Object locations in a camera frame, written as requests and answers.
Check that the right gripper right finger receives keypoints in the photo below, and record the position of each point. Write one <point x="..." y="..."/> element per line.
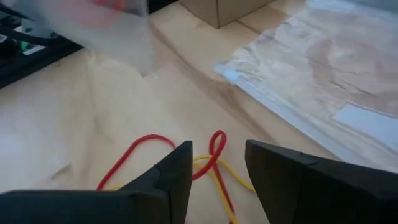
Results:
<point x="311" y="193"/>

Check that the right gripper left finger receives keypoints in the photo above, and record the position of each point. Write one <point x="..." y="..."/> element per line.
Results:
<point x="124" y="208"/>

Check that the yellow rubber band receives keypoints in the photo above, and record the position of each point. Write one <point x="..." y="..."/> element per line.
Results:
<point x="233" y="174"/>

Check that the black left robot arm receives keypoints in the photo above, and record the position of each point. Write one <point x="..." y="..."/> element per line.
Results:
<point x="7" y="49"/>

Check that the small cardboard box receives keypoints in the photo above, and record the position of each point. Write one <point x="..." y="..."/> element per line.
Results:
<point x="224" y="11"/>

